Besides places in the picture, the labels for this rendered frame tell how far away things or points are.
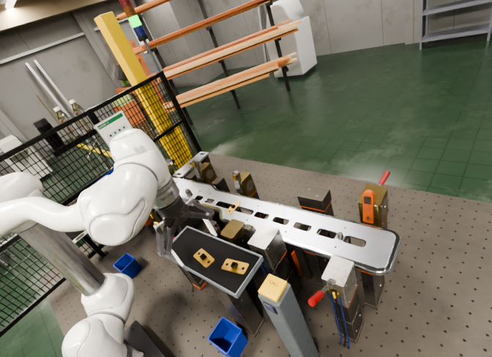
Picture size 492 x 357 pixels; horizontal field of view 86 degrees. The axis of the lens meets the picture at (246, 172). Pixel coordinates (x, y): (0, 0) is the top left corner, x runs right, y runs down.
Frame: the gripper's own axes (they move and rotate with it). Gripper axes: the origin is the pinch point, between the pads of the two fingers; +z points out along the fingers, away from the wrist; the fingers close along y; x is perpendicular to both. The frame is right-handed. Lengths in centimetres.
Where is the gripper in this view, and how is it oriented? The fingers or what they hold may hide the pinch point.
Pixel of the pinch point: (196, 246)
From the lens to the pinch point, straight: 88.6
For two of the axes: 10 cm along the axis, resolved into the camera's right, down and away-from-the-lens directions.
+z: 3.2, 7.9, 5.2
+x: -6.4, -2.3, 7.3
